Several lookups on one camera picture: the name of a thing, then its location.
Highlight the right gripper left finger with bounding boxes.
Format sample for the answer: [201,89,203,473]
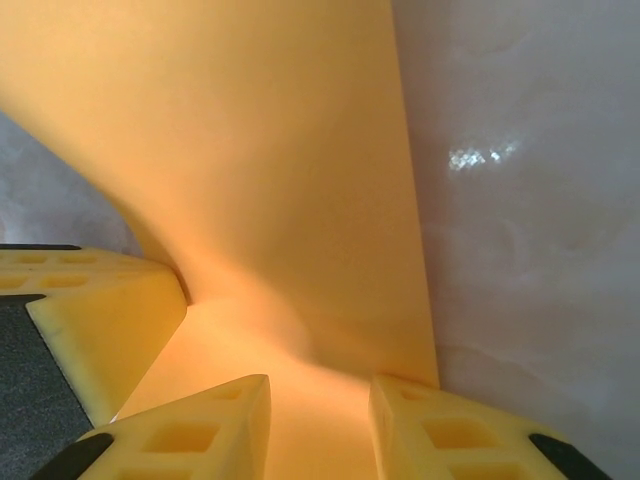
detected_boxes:
[34,373,272,480]

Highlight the orange cloth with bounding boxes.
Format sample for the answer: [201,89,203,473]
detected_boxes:
[0,0,442,480]

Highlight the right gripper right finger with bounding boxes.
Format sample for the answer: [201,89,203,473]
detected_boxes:
[368,374,640,480]

